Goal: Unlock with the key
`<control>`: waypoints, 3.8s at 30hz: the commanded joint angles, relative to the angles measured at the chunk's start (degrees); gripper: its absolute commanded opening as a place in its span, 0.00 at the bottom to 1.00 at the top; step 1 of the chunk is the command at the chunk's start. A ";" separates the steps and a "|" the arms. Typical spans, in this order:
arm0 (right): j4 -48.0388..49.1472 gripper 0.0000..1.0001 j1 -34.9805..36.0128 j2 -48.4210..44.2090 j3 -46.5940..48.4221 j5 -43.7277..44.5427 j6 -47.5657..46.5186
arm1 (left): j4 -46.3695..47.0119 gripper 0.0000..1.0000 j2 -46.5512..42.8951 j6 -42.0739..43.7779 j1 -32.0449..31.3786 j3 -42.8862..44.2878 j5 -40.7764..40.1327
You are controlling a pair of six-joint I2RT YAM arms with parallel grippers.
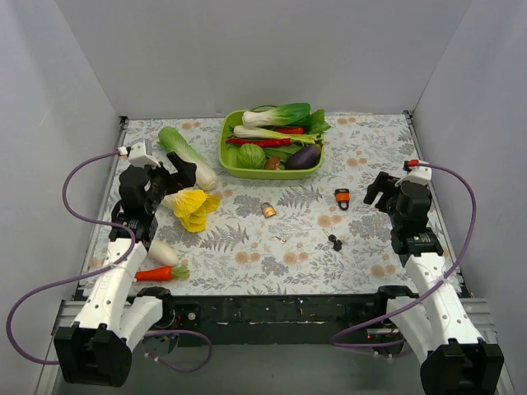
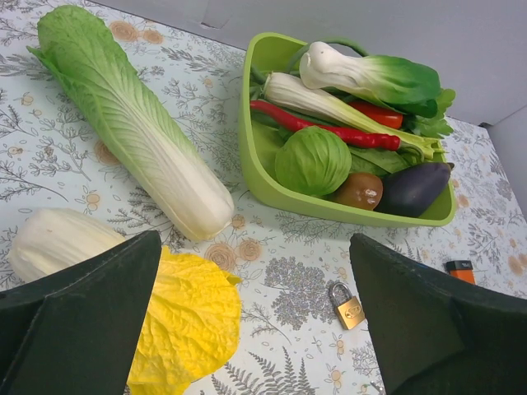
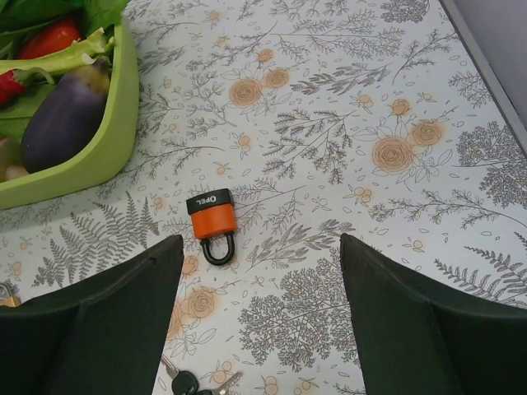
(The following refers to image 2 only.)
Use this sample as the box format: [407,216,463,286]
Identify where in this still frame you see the round green cabbage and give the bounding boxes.
[274,126,352,197]

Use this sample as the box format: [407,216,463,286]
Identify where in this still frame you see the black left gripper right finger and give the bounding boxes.
[350,234,526,394]

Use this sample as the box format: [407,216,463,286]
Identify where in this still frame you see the yellow white baby cabbage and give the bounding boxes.
[7,208,241,394]

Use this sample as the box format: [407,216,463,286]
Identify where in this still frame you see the white celery stalk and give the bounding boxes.
[263,72,444,160]

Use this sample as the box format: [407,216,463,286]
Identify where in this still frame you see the brass padlock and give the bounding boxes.
[329,281,366,330]

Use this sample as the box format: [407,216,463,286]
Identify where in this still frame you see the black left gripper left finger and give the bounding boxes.
[1,231,161,394]

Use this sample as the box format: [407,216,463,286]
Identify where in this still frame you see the green leafy lettuce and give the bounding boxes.
[402,88,456,139]

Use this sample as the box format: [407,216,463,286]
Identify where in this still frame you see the bok choy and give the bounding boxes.
[299,41,441,119]

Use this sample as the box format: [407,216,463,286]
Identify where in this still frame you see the green plastic basket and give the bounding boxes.
[239,32,455,227]

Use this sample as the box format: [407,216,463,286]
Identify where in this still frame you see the purple eggplant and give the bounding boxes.
[375,162,454,217]

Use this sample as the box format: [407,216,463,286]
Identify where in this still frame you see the long green napa cabbage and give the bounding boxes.
[30,5,234,240]

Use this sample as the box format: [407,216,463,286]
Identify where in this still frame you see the red chili pepper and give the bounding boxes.
[250,100,402,151]

